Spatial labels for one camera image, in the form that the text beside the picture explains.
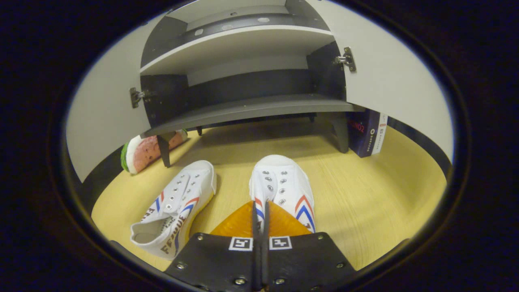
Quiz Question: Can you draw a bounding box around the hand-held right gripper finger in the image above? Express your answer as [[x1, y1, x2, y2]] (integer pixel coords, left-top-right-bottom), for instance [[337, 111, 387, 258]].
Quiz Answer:
[[260, 200, 357, 292], [164, 200, 260, 292]]

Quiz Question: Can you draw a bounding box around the white striped canvas shoe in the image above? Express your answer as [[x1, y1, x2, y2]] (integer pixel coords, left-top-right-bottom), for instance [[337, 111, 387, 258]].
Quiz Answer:
[[249, 154, 316, 235], [130, 160, 217, 260]]

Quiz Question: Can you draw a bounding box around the white shoe cabinet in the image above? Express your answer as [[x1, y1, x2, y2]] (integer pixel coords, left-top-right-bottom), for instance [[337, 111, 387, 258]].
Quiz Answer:
[[66, 0, 454, 183]]

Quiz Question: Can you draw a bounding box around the white cabinet door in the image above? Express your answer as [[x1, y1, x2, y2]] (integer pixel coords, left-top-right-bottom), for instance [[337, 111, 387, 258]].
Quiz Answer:
[[66, 11, 171, 183], [306, 0, 454, 163]]

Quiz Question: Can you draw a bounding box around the metal door hinge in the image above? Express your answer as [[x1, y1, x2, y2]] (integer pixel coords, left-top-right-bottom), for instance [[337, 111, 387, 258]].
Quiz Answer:
[[335, 47, 357, 73], [129, 87, 147, 109]]

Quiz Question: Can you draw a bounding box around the white cabinet shelf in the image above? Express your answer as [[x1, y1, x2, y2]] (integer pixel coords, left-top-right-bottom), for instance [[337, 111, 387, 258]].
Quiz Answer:
[[140, 25, 336, 75]]

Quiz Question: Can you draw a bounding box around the watermelon slice toy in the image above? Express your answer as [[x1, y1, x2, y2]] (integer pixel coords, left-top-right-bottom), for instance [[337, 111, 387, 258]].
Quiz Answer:
[[120, 129, 188, 175]]

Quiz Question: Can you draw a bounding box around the dark blue box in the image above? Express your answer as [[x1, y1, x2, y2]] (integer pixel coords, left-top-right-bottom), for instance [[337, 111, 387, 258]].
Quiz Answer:
[[348, 109, 388, 158]]

